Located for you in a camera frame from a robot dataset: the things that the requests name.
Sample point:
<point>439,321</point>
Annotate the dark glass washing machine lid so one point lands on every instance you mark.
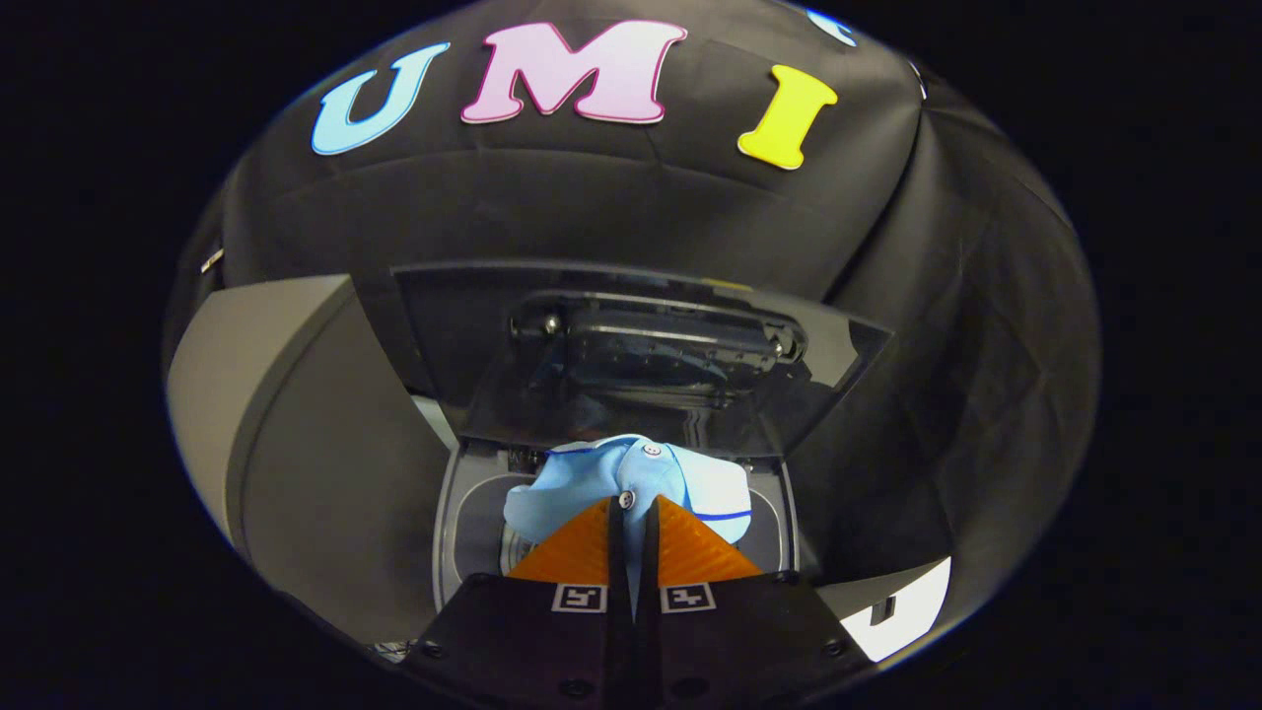
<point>493,335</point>

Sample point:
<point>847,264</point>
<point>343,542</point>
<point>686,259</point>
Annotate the dark grey washing machine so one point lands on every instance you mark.
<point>473,523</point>

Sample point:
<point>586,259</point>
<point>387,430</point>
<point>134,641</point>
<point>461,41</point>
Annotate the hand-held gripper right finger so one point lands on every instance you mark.
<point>651,641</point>

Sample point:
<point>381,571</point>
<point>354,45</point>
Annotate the black backdrop cloth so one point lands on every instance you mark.
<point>592,197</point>

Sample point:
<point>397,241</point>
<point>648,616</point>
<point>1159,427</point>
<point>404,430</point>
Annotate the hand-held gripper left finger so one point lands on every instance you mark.
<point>616,631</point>

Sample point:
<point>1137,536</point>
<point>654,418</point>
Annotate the small silver clip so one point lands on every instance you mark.
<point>211,260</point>

